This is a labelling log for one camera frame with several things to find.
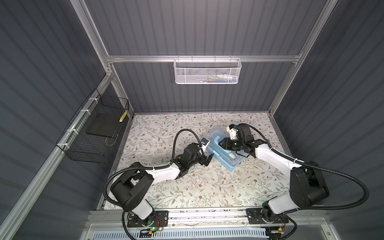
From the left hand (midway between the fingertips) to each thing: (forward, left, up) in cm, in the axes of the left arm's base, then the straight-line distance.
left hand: (206, 149), depth 87 cm
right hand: (+2, -9, +1) cm, 9 cm away
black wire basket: (0, +57, +17) cm, 60 cm away
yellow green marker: (+14, +46, +15) cm, 51 cm away
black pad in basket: (+7, +53, +17) cm, 56 cm away
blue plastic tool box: (-7, -12, -1) cm, 14 cm away
